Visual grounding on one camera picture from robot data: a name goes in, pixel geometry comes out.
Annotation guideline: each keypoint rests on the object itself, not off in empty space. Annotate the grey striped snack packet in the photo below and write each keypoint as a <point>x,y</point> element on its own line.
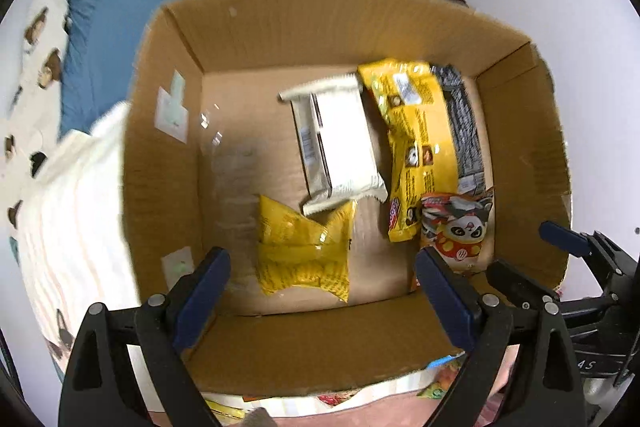
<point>462,127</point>

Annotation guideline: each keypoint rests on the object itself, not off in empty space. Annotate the brown cardboard box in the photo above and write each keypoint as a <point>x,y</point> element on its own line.
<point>310,27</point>

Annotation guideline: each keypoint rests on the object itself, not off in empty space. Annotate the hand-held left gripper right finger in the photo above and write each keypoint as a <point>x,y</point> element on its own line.
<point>445,302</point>

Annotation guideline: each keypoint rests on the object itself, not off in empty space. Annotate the white striped blanket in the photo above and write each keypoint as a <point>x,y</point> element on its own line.
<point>75,217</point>

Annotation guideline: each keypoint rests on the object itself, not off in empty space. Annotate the white plush toy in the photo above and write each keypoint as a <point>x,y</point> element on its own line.
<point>35,72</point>

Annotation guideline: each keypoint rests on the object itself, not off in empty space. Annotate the small yellow packet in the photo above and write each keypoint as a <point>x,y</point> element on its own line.
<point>227,411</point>

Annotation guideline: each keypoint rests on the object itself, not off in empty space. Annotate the crumpled yellow snack packet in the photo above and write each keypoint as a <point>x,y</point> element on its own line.
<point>300,252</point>

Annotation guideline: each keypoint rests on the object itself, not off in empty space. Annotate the long yellow snack packet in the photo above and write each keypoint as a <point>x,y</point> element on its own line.
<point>415,122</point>

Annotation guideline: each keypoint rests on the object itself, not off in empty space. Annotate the white snack packet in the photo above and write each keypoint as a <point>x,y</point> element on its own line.
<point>340,132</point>

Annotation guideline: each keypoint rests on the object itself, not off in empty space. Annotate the panda print snack packet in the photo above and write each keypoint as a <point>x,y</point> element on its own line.
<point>462,227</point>

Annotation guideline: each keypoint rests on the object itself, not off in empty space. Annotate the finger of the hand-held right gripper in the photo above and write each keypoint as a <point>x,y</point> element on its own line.
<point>562,237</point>
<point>520,282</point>

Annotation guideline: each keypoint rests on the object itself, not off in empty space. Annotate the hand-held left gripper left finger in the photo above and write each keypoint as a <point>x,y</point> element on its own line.
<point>200,302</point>

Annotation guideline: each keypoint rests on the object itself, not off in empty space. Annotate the colourful candy packet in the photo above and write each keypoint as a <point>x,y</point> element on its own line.
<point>440,379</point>

